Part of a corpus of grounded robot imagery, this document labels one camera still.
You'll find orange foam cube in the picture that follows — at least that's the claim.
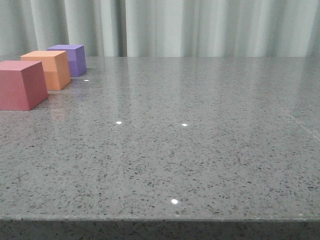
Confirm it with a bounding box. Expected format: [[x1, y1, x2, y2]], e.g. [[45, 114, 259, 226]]
[[20, 50, 71, 91]]

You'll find pale green curtain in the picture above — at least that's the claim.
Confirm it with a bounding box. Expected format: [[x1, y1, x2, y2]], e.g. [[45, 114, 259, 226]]
[[0, 0, 320, 57]]

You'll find purple foam cube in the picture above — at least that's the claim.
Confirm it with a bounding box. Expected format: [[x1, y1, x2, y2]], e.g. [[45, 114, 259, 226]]
[[47, 44, 87, 77]]

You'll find red foam cube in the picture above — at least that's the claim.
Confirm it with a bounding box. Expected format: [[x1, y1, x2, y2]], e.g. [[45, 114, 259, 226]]
[[0, 60, 48, 111]]

